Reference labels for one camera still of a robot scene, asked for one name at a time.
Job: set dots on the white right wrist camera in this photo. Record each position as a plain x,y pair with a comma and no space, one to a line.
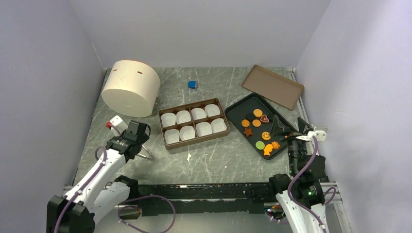
320,133

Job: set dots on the orange lotus-slice cookie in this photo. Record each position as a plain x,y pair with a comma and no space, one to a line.
266,136

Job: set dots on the black cookie tray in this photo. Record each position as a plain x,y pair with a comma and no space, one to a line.
236,112

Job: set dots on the small round orange cookie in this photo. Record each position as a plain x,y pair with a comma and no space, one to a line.
256,123

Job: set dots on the orange fish cookie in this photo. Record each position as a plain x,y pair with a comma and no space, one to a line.
267,150

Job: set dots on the green round cookie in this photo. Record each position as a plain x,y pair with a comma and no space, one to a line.
260,145

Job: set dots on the brown divided cookie box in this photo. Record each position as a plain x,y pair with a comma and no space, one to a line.
197,139

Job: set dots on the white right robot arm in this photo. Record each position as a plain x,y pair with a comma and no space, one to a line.
299,194

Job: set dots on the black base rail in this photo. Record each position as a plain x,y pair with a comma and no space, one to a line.
158,199

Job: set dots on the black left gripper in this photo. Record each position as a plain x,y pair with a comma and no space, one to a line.
144,139

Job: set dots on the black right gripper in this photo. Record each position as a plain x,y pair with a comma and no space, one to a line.
278,128

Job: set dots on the cream cylindrical container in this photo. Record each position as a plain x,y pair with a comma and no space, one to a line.
131,88

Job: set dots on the black sandwich cookie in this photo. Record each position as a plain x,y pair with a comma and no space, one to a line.
250,117

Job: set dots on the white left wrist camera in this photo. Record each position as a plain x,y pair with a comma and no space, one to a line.
118,123

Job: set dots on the brown box lid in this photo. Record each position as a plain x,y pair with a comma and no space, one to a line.
277,88

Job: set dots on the orange swirl cookie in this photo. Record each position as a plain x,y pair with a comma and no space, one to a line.
275,145

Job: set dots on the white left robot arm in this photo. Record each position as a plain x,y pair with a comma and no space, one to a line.
80,209

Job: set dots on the brown heart cookie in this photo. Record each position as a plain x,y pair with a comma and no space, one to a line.
264,119

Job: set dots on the small blue cube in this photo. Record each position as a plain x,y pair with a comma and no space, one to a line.
192,84

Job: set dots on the brown star cookie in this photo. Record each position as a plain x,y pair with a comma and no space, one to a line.
247,132

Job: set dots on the pink cat-paw tongs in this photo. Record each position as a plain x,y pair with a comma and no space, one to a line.
145,153

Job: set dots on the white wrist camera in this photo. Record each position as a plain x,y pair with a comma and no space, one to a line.
118,123
320,133

